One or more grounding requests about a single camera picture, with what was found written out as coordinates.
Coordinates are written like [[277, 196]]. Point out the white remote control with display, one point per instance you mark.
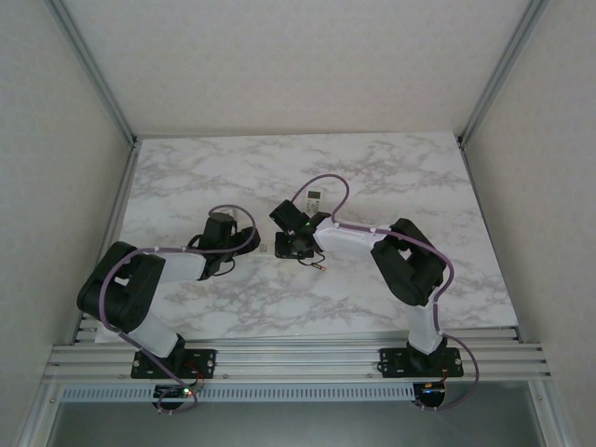
[[314, 195]]

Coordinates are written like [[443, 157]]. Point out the orange and black AAA battery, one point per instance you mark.
[[320, 266]]

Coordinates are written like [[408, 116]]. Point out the aluminium corner frame post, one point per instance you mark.
[[95, 70], [497, 70]]

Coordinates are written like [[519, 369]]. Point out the black controller board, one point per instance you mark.
[[174, 392], [428, 391]]

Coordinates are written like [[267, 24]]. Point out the aluminium lower frame leg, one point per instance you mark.
[[551, 419], [39, 419]]

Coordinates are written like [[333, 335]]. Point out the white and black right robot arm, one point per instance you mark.
[[344, 239]]

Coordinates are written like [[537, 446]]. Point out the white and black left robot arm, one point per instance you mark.
[[181, 267]]

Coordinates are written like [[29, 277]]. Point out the plain white remote control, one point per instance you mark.
[[263, 247]]

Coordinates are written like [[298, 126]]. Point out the aluminium side frame rail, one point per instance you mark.
[[117, 195]]

